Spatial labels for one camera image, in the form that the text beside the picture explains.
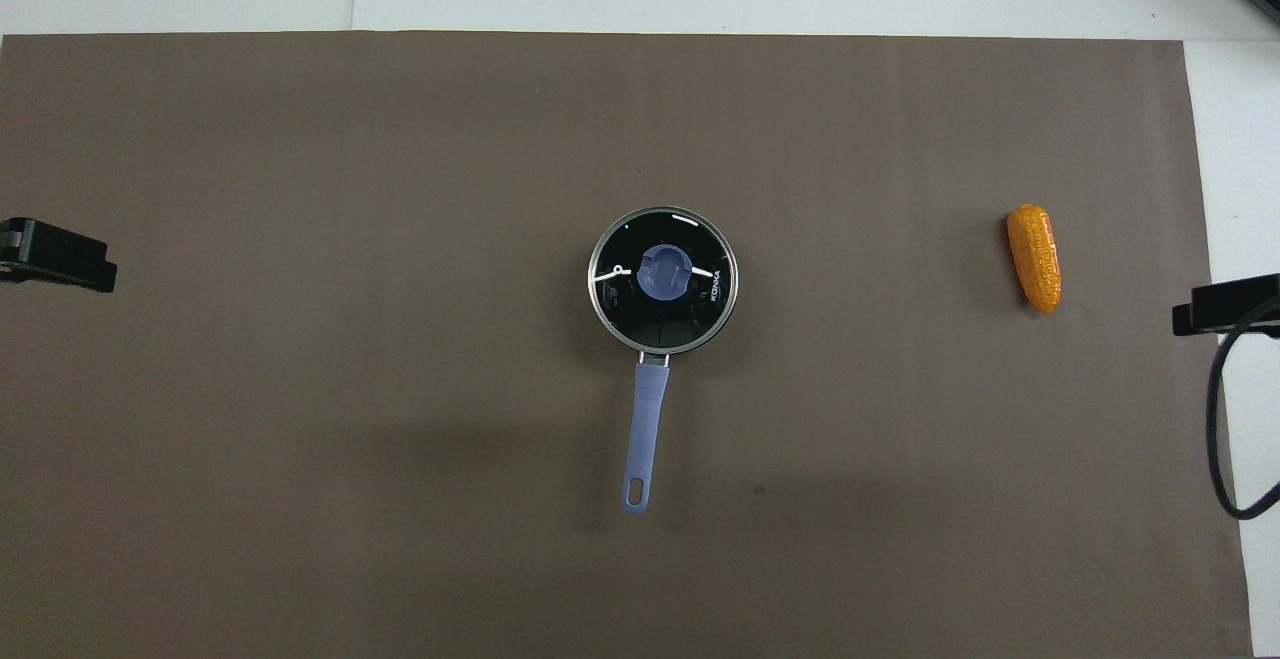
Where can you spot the yellow corn cob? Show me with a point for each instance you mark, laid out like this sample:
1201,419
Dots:
1035,259

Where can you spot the glass lid with blue knob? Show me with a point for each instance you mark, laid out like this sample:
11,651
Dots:
690,324

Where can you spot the brown table mat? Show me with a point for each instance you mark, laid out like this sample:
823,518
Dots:
300,189

